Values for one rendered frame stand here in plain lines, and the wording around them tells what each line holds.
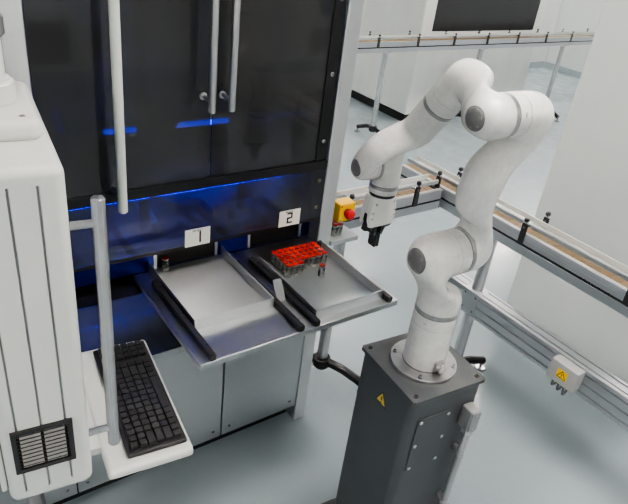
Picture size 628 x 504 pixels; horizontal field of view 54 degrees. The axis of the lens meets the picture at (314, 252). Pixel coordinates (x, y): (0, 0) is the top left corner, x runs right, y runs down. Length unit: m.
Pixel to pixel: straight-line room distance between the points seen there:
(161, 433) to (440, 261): 0.78
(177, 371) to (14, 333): 1.08
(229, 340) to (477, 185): 0.79
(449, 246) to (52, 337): 0.91
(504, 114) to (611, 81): 1.67
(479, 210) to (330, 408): 1.58
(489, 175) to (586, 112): 1.64
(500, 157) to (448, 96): 0.19
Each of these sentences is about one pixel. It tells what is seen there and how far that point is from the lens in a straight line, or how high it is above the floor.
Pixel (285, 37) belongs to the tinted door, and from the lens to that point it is 1.87.
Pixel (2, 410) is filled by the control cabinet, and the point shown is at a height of 1.07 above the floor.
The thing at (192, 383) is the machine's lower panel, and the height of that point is 0.42.
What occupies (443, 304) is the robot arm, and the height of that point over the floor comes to 1.10.
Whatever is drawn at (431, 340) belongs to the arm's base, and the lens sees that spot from 1.69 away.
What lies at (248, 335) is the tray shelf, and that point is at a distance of 1.77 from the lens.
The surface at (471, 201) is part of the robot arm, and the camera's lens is 1.48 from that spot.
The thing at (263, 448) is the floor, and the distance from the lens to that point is 2.65.
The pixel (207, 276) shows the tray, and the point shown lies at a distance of 2.00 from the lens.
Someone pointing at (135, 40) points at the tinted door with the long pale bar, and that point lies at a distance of 1.67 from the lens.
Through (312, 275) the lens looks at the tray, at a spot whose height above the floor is 0.88.
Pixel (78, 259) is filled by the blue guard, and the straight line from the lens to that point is 1.83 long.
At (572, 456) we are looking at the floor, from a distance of 3.04.
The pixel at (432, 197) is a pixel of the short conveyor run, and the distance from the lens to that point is 2.73.
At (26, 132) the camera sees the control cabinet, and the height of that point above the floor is 1.57.
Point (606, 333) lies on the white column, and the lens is 3.20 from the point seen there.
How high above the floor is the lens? 1.97
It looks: 30 degrees down
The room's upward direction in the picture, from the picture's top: 8 degrees clockwise
